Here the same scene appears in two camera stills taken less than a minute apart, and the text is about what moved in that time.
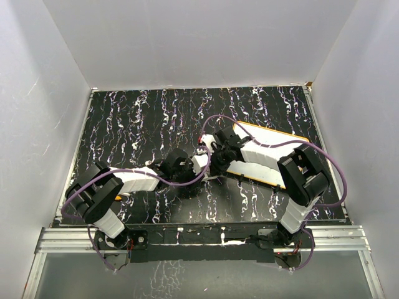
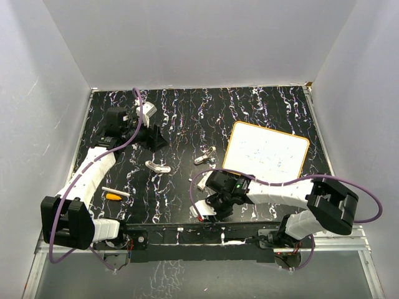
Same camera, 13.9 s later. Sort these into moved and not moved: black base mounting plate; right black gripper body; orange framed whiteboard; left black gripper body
Moved: left black gripper body; right black gripper body
Not moved: black base mounting plate; orange framed whiteboard
